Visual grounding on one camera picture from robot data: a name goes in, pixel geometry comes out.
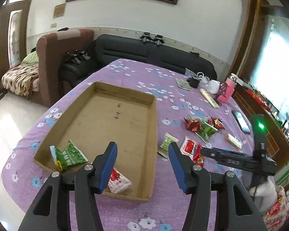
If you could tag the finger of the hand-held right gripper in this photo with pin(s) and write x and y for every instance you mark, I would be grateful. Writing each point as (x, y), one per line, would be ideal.
(226, 152)

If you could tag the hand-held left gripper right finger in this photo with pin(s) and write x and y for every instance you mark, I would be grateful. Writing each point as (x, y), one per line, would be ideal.
(178, 170)

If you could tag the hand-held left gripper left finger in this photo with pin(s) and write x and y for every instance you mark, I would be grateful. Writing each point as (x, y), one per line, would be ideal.
(108, 170)

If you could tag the beige snack packet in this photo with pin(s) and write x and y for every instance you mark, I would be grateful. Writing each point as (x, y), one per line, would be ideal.
(234, 140)

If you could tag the red and white snack packet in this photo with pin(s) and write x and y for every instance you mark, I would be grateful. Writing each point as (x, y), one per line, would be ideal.
(187, 146)
(119, 184)

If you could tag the red snack packet black label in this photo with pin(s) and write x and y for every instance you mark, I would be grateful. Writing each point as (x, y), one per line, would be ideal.
(198, 157)

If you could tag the green and white snack packet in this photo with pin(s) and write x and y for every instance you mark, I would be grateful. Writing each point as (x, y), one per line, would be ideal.
(206, 132)

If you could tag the light green snack packet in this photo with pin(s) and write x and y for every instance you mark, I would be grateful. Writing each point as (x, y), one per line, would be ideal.
(166, 143)

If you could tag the red snack packet yellow label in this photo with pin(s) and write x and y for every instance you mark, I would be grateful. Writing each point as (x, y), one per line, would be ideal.
(218, 123)

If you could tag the dark green snack packet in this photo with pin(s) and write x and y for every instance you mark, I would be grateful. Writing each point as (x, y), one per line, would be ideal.
(69, 156)

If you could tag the red foil snack packet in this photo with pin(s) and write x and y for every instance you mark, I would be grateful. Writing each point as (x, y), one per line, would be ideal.
(192, 125)

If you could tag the shallow cardboard box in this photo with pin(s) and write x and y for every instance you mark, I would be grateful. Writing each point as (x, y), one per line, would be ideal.
(115, 125)

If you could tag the person's right forearm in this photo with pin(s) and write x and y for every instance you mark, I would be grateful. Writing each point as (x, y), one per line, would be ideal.
(277, 211)

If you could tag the person's right hand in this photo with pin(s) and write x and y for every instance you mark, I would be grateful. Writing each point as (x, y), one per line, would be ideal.
(267, 195)

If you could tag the black smartphone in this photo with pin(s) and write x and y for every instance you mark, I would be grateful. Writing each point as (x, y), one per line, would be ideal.
(242, 122)

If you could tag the wooden sideboard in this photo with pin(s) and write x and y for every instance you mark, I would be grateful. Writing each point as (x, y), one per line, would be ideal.
(267, 125)

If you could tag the long beige box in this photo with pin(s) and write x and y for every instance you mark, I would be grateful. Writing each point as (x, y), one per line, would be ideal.
(209, 98)

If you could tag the pink water bottle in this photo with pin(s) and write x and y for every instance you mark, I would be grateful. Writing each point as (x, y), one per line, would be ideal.
(228, 89)

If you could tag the white round container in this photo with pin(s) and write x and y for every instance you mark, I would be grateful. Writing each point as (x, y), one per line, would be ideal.
(213, 86)

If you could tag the black pouch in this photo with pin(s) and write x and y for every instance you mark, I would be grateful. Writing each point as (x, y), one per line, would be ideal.
(193, 82)

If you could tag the green notebook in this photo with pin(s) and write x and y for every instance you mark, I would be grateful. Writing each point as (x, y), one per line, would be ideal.
(184, 84)

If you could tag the clear plastic bag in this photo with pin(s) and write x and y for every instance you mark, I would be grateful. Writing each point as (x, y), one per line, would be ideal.
(189, 72)

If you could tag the purple floral tablecloth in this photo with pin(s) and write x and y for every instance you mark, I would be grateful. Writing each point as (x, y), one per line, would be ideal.
(134, 77)

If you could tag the pile of black devices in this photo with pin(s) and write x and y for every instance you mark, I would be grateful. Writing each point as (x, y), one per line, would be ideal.
(75, 56)

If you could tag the brown armchair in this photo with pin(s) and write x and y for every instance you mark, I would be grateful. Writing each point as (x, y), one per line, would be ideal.
(53, 60)

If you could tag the black leather sofa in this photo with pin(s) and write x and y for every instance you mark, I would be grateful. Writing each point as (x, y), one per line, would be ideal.
(134, 48)

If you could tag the leopard print blanket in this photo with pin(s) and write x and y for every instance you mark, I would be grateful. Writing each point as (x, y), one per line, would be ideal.
(19, 77)

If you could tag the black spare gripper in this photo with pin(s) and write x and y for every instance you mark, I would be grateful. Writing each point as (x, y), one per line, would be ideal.
(158, 40)
(145, 38)

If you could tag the green pillow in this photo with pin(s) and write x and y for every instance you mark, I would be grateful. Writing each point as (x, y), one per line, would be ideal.
(31, 57)

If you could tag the wooden glazed door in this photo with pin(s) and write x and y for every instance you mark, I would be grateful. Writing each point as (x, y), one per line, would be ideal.
(4, 41)

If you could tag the wooden wall plaque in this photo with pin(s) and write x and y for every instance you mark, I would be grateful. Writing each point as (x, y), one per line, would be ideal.
(59, 10)

